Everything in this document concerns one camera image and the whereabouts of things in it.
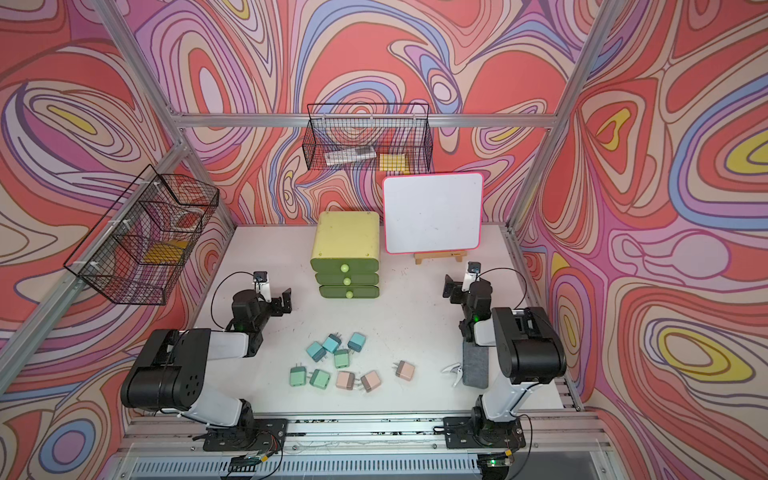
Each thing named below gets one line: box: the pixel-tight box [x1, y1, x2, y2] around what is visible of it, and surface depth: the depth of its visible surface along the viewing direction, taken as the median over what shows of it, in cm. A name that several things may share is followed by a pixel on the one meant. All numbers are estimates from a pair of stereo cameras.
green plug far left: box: [289, 362, 307, 387], surface depth 84 cm
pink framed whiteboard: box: [383, 173, 484, 255], surface depth 104 cm
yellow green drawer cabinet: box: [310, 211, 381, 299], surface depth 90 cm
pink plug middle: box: [360, 370, 381, 393], surface depth 82 cm
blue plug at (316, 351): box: [306, 341, 327, 363], surface depth 88 cm
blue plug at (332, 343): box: [322, 333, 342, 353], surface depth 89 cm
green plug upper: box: [334, 348, 350, 369], surface depth 88 cm
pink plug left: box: [336, 370, 355, 390], surface depth 82 cm
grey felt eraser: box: [462, 340, 490, 389], surface depth 84 cm
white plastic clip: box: [441, 362, 463, 387], surface depth 84 cm
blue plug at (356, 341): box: [347, 332, 366, 352], surface depth 90 cm
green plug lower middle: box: [307, 369, 331, 390], surface depth 82 cm
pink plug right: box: [391, 360, 415, 381], surface depth 84 cm
